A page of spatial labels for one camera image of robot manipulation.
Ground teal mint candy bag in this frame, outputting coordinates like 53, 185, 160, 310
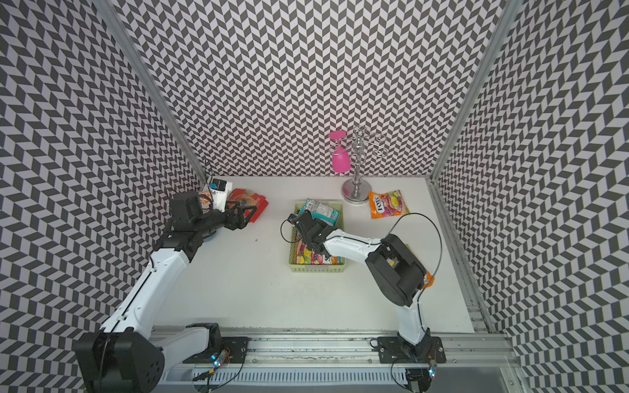
299, 198, 340, 226

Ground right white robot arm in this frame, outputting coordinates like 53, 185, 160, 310
288, 211, 429, 346

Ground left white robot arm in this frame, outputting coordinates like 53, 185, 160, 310
72, 191, 257, 392

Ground green perforated plastic basket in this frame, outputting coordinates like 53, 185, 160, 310
288, 200, 348, 273

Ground red cocoaland candy bag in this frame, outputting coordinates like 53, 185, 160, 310
228, 188, 269, 223

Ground blue small bowl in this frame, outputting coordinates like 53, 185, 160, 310
202, 231, 217, 242

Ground chrome glass holder stand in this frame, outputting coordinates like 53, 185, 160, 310
342, 126, 388, 205

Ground pink plastic wine glass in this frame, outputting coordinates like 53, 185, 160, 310
329, 130, 352, 174

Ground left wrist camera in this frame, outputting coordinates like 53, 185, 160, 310
208, 178, 233, 211

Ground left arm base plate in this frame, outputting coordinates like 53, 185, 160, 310
192, 337, 250, 365

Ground aluminium front rail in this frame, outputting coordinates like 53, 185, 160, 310
105, 330, 529, 393

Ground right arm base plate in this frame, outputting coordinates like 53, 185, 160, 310
374, 335, 447, 365

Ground aluminium frame post left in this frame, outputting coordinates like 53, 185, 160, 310
93, 0, 205, 181

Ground aluminium frame post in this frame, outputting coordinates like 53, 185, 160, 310
93, 0, 205, 181
430, 0, 524, 182

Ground aluminium frame post right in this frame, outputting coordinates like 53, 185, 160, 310
430, 0, 524, 182

